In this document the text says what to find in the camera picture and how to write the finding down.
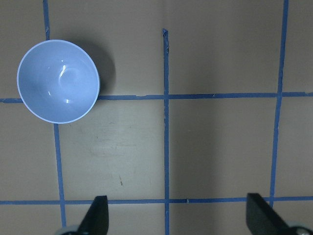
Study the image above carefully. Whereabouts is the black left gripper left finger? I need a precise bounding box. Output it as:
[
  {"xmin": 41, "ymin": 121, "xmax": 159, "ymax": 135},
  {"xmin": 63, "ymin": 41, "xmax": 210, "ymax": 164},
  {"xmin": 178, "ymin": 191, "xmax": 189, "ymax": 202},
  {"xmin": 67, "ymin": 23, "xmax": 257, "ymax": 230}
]
[{"xmin": 77, "ymin": 196, "xmax": 109, "ymax": 235}]

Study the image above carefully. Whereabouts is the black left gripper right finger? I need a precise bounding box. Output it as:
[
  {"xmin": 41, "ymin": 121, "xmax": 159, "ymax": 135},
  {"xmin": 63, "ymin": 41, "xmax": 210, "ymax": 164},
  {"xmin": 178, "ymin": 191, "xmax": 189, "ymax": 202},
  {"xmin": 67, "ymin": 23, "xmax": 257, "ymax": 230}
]
[{"xmin": 246, "ymin": 193, "xmax": 293, "ymax": 235}]

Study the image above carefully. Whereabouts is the blue bowl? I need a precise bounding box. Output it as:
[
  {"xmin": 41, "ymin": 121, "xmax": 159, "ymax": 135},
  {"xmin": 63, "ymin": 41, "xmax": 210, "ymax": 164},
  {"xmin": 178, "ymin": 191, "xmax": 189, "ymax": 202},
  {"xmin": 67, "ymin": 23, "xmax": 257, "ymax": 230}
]
[{"xmin": 17, "ymin": 40, "xmax": 100, "ymax": 124}]

